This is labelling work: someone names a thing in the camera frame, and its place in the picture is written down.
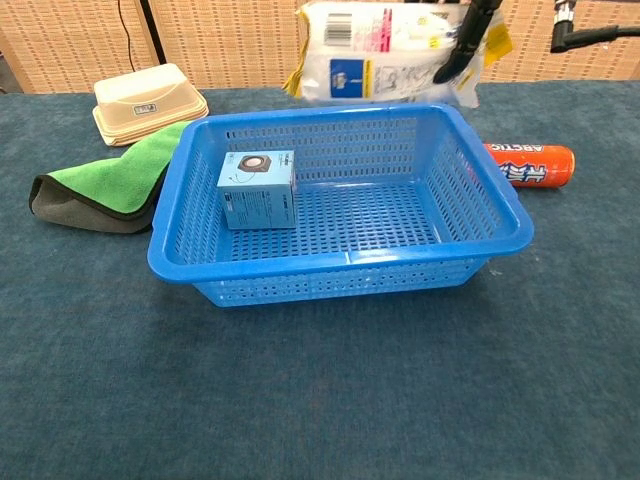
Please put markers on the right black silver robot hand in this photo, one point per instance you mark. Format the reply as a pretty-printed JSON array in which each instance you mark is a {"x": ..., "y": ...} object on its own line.
[{"x": 470, "y": 35}]

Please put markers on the blue perforated plastic basket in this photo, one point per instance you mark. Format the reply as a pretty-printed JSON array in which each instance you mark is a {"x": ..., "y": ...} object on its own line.
[{"x": 350, "y": 260}]

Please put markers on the light blue cardboard box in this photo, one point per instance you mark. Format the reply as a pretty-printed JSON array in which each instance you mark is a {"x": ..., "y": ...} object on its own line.
[{"x": 255, "y": 200}]

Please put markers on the orange drink can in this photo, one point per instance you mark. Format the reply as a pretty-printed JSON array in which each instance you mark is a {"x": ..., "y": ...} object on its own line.
[{"x": 530, "y": 167}]

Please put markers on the black tripod stand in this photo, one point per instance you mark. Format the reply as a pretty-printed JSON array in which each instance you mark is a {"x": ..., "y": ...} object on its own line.
[{"x": 152, "y": 30}]

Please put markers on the bamboo folding screen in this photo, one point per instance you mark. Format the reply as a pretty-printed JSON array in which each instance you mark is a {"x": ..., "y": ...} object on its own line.
[{"x": 225, "y": 40}]

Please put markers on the beige plastic lunch box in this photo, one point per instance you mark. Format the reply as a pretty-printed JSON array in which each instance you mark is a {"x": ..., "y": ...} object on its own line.
[{"x": 140, "y": 95}]

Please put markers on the green microfiber cloth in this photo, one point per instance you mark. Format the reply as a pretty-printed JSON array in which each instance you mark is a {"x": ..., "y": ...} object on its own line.
[{"x": 115, "y": 185}]

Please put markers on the dark teal table carpet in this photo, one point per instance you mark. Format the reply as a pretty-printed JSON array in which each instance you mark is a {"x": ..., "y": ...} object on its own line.
[{"x": 300, "y": 400}]

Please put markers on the white wet wipes packet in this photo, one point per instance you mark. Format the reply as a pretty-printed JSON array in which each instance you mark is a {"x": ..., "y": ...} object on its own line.
[{"x": 380, "y": 60}]

